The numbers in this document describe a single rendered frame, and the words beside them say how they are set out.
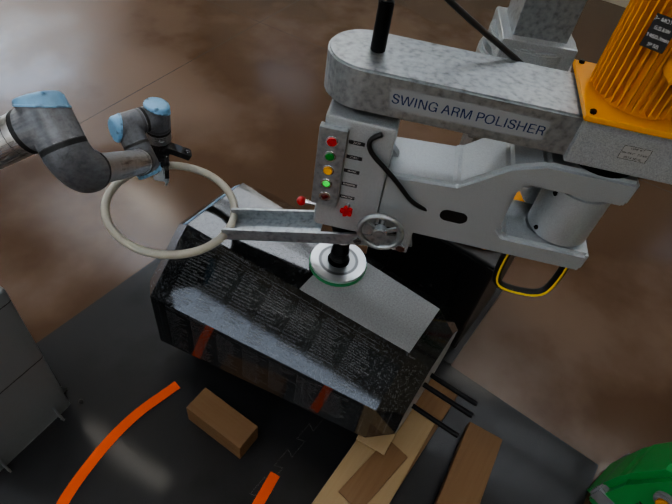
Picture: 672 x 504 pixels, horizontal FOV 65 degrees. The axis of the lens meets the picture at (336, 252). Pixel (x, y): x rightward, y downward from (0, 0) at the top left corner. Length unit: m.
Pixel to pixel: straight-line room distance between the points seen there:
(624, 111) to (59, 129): 1.35
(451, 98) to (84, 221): 2.48
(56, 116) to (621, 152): 1.37
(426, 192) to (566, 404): 1.69
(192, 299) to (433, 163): 1.07
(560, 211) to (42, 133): 1.38
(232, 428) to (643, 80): 1.91
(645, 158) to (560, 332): 1.84
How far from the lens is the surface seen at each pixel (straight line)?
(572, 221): 1.69
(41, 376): 2.44
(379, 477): 2.29
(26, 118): 1.48
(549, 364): 3.08
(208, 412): 2.44
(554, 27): 2.05
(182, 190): 3.50
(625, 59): 1.45
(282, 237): 1.90
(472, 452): 2.58
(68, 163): 1.45
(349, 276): 1.97
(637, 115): 1.50
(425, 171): 1.60
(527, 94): 1.46
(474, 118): 1.43
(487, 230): 1.69
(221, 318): 2.08
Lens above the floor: 2.35
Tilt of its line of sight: 48 degrees down
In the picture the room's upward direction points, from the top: 10 degrees clockwise
